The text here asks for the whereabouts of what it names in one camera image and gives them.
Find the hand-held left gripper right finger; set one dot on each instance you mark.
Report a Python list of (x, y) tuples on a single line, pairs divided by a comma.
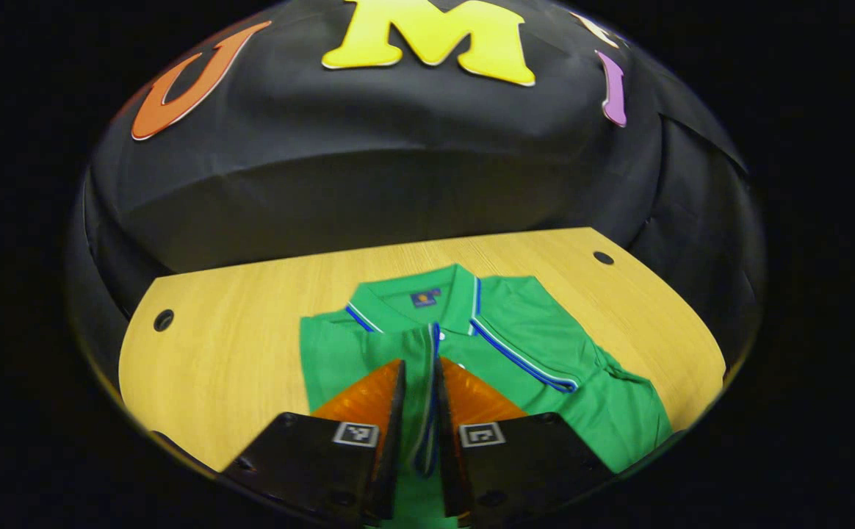
[(451, 455)]

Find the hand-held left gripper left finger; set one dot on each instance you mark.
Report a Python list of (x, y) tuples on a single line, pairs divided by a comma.
[(387, 441)]

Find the green T-shirt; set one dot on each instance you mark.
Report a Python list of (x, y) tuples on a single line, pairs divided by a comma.
[(545, 345)]

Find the black backdrop cloth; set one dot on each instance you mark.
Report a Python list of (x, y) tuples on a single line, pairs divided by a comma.
[(398, 147)]

